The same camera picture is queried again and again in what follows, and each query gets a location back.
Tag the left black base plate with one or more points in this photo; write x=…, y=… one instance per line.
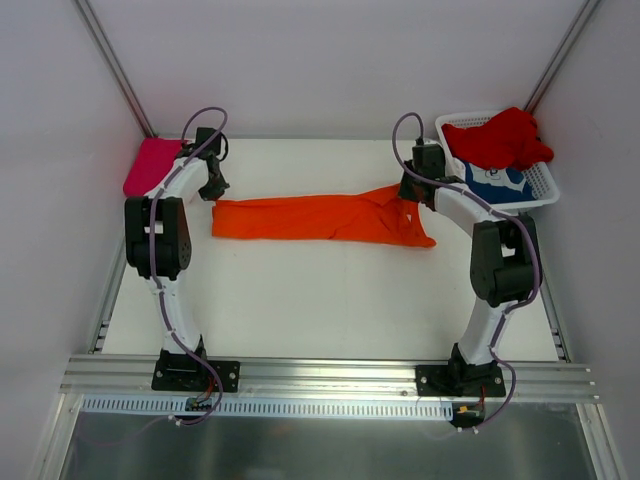
x=225, y=375

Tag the red t shirt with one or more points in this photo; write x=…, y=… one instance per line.
x=508, y=140

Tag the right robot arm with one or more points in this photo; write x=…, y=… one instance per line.
x=505, y=271

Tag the white slotted cable duct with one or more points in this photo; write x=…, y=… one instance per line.
x=271, y=408

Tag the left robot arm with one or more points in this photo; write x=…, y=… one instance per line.
x=166, y=176

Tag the white plastic basket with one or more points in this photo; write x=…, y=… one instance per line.
x=543, y=187

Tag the orange t shirt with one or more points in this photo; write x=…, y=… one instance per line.
x=377, y=216

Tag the blue white t shirt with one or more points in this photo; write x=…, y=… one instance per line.
x=497, y=186

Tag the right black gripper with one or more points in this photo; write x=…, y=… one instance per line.
x=410, y=186

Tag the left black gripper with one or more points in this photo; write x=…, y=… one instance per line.
x=214, y=185

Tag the folded pink t shirt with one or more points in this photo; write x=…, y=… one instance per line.
x=153, y=162

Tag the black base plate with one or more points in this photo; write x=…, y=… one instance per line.
x=225, y=375
x=460, y=381

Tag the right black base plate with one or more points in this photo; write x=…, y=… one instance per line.
x=460, y=381

